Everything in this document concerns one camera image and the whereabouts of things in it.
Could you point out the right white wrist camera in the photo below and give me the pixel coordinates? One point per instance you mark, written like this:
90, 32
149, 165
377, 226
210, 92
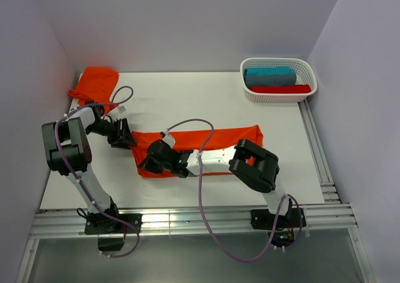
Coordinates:
168, 138

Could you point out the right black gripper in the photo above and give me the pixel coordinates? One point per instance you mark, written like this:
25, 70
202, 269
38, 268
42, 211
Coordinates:
147, 163

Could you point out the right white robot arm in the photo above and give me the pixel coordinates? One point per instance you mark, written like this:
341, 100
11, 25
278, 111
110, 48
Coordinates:
253, 165

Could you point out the teal rolled t-shirt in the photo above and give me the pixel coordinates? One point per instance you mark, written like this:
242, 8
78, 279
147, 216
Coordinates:
269, 71

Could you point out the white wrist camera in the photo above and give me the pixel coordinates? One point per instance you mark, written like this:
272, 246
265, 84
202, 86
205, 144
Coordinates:
119, 110
168, 138

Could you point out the white plastic basket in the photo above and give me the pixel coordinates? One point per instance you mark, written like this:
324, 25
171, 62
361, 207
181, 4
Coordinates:
304, 72

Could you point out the aluminium rail frame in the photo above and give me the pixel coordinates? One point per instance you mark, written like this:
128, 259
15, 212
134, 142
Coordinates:
331, 215

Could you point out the crumpled orange t-shirt pile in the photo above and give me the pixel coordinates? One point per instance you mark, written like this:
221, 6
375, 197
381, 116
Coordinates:
96, 85

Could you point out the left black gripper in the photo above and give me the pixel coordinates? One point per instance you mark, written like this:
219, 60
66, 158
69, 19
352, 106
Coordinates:
123, 137

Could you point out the red rolled t-shirt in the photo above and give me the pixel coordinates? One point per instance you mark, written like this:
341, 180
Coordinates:
295, 89

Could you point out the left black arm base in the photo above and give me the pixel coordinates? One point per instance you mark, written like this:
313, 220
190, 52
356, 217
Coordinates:
98, 224

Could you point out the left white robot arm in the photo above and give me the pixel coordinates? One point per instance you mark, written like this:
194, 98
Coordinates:
68, 152

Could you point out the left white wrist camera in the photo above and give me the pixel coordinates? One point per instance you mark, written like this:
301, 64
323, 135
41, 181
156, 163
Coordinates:
119, 110

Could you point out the grey rolled t-shirt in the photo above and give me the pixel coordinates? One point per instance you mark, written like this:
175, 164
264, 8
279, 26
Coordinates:
287, 80

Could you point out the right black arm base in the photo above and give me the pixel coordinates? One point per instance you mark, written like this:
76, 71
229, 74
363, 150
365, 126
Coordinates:
262, 219

